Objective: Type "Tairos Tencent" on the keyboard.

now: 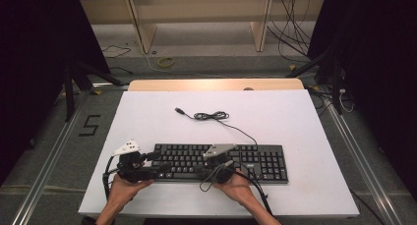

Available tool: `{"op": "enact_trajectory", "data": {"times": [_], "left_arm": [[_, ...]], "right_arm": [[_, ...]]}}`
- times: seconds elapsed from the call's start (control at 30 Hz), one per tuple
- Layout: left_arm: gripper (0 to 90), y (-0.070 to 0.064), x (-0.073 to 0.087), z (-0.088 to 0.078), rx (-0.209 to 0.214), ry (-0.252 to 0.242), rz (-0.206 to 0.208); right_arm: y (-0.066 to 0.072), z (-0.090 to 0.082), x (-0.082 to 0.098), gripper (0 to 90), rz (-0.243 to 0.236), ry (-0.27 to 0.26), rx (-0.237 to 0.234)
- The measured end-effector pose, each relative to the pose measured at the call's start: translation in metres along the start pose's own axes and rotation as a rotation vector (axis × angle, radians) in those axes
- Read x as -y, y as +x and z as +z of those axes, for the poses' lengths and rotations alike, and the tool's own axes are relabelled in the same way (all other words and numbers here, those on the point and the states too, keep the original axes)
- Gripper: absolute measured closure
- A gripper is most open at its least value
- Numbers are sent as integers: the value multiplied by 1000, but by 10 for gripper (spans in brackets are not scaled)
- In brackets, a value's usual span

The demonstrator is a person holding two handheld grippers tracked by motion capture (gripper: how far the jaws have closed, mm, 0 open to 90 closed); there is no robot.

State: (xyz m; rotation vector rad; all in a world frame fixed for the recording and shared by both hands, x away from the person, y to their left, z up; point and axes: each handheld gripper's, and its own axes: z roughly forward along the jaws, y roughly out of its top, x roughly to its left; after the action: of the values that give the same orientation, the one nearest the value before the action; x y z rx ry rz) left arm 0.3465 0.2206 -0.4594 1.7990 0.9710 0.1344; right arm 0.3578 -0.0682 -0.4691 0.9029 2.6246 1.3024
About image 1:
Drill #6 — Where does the dark curtain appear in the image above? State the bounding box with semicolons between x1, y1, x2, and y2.
308;0;417;199
0;0;111;187

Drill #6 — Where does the person's right hand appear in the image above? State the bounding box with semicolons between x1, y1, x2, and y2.
212;172;255;204

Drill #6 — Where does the white floor cable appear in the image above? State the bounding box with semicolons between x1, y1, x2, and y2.
142;51;227;80

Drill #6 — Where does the left hand-held gripper cable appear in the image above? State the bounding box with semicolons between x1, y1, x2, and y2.
102;155;120;199

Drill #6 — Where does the black keyboard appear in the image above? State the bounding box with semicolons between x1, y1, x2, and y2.
150;143;289;185

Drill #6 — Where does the metal floor rail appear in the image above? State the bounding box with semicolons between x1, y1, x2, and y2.
11;86;89;225
323;86;404;225

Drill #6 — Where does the light wooden desk frame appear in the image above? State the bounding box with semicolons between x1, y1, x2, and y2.
80;0;328;54

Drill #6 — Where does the hanging black cable bundle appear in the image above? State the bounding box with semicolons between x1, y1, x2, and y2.
267;0;313;64

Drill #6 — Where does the floor cable bundle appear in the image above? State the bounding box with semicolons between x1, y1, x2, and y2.
308;86;356;116

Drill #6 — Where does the hand-held gripper cable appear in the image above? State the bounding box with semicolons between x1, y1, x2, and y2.
102;155;120;199
199;159;273;216

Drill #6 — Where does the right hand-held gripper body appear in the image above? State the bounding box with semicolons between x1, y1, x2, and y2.
202;143;238;184

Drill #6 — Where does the thin black floor cable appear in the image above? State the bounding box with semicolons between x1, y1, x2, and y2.
101;44;132;59

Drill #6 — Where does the person's left hand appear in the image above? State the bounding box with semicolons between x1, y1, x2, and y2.
108;175;154;203

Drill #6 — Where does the black metal stand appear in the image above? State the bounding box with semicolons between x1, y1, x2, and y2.
284;47;343;115
63;62;129;123

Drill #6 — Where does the right hand-held gripper cable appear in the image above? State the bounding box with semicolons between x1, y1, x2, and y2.
199;159;273;216

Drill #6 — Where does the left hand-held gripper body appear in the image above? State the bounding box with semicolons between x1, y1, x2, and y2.
112;140;157;184

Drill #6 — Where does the black keyboard cable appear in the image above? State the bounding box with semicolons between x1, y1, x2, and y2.
174;107;259;146

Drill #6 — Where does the white board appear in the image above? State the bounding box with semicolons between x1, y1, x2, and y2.
78;89;361;218

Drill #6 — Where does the yellow tape roll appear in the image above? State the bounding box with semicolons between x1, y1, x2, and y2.
156;56;176;68

